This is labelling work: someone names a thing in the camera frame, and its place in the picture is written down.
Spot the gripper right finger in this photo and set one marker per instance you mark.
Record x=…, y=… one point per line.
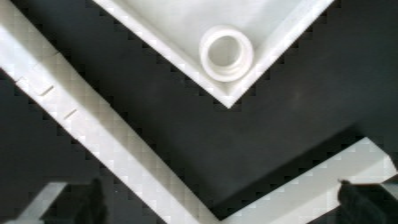
x=368, y=202

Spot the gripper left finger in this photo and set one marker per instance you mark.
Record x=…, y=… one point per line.
x=68, y=204

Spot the white square table top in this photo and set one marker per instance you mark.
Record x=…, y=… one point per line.
x=220, y=37

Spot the white U-shaped fence wall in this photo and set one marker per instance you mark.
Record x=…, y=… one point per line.
x=48, y=80

